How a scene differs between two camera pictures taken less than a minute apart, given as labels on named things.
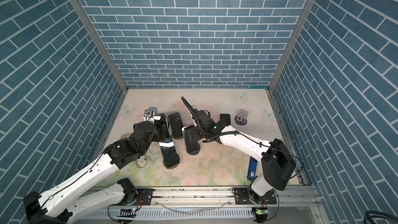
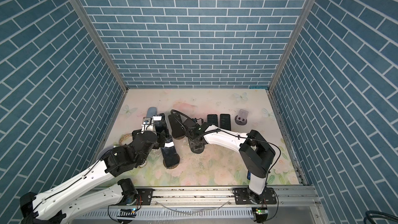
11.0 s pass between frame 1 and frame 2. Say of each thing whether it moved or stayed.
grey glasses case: stayed
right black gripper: moved
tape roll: stayed
